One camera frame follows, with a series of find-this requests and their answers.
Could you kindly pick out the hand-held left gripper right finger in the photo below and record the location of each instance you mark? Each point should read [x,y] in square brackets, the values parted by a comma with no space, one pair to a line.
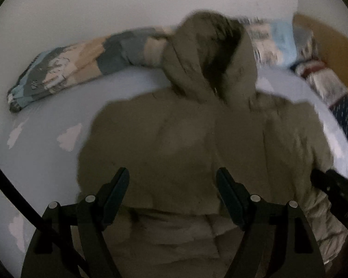
[226,186]

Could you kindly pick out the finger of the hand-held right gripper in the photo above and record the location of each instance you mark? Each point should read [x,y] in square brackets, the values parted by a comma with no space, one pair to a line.
[333,184]

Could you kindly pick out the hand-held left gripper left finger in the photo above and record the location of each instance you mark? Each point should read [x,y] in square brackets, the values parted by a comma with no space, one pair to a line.
[119,186]

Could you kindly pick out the olive quilted hooded jacket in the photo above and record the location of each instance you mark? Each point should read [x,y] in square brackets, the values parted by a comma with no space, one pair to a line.
[191,127]

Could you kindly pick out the red and white patterned cloth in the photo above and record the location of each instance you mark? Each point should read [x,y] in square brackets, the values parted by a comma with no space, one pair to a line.
[322,76]

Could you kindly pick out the patterned tree print duvet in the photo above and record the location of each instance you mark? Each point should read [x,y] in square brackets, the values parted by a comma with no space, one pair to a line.
[75,63]

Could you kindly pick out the wooden headboard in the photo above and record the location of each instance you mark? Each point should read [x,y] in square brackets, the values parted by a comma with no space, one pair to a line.
[333,46]

